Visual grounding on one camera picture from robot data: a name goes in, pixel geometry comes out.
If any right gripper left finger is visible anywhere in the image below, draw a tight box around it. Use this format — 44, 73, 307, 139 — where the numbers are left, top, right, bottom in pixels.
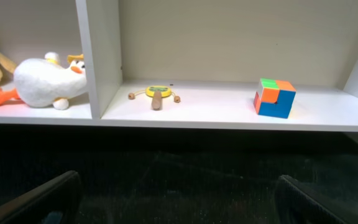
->
0, 170, 83, 224

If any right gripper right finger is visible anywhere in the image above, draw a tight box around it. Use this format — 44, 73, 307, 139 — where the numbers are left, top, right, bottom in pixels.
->
274, 174, 358, 224

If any many-coloured puzzle cube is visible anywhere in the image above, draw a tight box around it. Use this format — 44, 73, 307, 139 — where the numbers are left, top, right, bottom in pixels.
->
253, 77, 297, 119

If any yellow rattle drum toy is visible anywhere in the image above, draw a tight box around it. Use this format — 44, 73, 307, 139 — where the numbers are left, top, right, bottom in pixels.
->
127, 85, 181, 111

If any white plush goose yellow hat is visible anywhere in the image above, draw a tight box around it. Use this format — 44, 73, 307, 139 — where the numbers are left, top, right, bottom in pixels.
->
0, 51, 88, 111

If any white shelf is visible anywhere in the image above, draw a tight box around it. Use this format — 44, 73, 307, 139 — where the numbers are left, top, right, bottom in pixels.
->
0, 0, 358, 157

